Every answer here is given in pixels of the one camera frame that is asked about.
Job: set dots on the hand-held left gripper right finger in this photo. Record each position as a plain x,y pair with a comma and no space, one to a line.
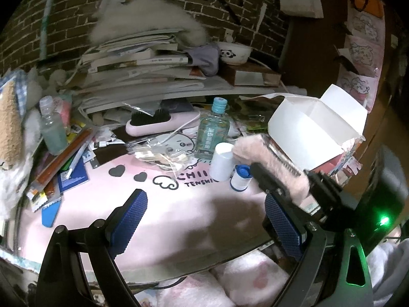
284,227

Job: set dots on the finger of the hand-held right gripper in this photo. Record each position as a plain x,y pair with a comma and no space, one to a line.
287,163
274,182

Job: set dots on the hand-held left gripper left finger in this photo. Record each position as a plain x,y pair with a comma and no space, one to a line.
127,222

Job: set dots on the pink fluffy cloth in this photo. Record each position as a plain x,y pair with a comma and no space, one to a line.
252,150

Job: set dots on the white cardboard box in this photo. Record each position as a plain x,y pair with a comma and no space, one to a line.
306,124

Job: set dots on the person's right forearm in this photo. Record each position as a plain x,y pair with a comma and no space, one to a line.
386,262

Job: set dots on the white jar with blue cap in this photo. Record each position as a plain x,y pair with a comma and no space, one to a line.
239,180

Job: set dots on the pink printed desk mat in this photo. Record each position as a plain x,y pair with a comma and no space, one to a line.
179,217

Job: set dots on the white cylinder bottle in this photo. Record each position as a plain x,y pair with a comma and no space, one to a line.
221,163

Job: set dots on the blue notebook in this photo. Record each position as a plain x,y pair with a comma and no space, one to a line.
75,176

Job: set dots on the ribbon in clear bag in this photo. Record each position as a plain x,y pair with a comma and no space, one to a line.
159,156

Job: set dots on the green glass bottle blue cap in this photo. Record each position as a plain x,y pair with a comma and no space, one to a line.
211,131

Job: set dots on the long orange packet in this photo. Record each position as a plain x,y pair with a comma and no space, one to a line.
60,163

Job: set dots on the brown cardboard box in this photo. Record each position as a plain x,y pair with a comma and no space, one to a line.
252,76

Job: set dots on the pink hair brush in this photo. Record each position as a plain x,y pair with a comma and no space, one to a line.
166,124

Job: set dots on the small clear plastic bottle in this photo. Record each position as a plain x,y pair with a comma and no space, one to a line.
52,134

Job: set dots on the white panda bowl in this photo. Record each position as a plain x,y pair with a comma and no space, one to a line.
235,54

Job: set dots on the white fluffy cloth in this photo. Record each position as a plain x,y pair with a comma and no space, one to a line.
12,185

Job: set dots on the purple cloth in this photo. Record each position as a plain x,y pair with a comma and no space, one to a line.
204,59

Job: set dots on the stack of books and papers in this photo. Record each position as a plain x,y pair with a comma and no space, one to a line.
134,80

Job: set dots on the brown plush toy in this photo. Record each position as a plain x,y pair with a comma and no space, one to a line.
9,128

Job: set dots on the blue checked cloth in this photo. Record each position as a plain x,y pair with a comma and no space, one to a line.
19,81

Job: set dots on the orange paper bag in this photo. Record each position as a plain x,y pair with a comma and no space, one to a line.
367,3

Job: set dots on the white fur piece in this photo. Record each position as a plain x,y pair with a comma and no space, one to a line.
143,19

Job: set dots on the teal pipe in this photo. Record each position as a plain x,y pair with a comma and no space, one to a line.
48,16

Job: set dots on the pink cartoon wall organizer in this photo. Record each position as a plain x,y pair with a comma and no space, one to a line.
364,51

